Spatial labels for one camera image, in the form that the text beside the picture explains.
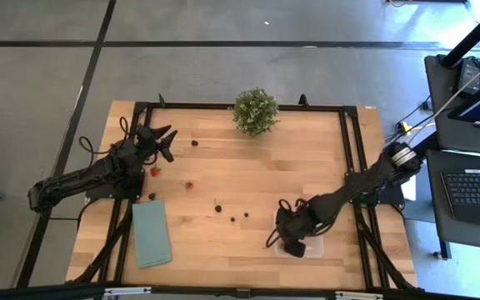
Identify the white cable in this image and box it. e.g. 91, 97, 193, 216
429, 52, 480, 122

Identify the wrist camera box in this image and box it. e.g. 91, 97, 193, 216
276, 211, 296, 235
136, 124, 153, 145

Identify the clear plastic tupperware container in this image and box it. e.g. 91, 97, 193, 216
272, 210, 325, 259

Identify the black diagonal pole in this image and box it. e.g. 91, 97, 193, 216
438, 0, 480, 68

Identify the black power adapter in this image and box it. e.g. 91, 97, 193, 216
456, 57, 480, 96

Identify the teal folded cloth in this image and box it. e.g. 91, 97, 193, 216
131, 198, 173, 269

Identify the white sheet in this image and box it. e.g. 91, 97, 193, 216
402, 177, 418, 203

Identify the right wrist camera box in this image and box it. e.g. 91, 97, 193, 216
276, 211, 296, 235

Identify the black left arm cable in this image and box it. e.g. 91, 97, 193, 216
77, 115, 131, 162

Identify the silver metal bracket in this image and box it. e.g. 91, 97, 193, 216
333, 290, 385, 300
102, 286, 153, 298

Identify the black front rail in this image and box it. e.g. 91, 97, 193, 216
0, 281, 480, 300

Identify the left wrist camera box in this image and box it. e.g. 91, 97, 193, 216
136, 124, 153, 145

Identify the artificial green potted plant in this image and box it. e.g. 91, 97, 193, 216
227, 86, 281, 138

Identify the black side desk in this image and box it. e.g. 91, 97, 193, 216
424, 52, 480, 262

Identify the black laptop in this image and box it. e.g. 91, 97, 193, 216
439, 167, 480, 229

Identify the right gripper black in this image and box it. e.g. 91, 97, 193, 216
275, 203, 314, 258

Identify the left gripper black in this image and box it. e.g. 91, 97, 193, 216
122, 123, 179, 166

